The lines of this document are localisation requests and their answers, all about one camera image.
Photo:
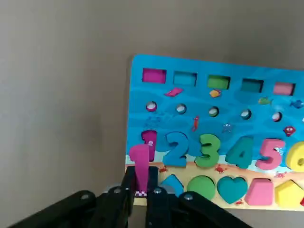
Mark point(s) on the pink trapezoid piece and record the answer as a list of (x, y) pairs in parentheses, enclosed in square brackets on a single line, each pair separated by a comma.
[(259, 192)]

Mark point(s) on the pink number one piece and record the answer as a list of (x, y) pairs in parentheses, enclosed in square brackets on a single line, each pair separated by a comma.
[(141, 166)]

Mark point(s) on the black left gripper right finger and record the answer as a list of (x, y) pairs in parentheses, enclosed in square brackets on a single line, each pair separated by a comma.
[(161, 209)]

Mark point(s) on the blue number two piece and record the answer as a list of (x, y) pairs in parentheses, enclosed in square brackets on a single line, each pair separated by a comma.
[(175, 161)]

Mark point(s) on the blue diamond piece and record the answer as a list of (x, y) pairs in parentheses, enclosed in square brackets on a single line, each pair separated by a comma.
[(172, 184)]

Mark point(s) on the green number three piece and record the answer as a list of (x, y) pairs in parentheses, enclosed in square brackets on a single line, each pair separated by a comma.
[(206, 164)]

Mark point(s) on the pink number five piece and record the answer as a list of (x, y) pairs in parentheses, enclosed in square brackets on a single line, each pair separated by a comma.
[(273, 143)]

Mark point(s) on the teal heart piece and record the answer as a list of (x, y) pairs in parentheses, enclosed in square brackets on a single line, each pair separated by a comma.
[(231, 190)]

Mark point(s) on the teal number four piece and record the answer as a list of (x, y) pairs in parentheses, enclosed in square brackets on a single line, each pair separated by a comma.
[(245, 156)]

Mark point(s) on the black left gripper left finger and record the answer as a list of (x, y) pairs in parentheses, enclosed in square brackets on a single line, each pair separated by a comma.
[(114, 209)]

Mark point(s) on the red triangle piece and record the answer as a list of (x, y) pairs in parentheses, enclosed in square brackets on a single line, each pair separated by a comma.
[(302, 203)]

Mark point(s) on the yellow pentagon piece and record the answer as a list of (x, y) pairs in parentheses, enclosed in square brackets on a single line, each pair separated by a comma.
[(288, 193)]

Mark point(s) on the blue wooden toy board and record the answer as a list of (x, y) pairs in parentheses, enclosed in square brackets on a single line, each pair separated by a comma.
[(137, 95)]

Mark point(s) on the green circle piece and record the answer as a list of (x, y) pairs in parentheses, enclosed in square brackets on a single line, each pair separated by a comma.
[(200, 186)]

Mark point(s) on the yellow number six piece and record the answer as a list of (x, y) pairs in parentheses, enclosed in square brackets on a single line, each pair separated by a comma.
[(291, 156)]

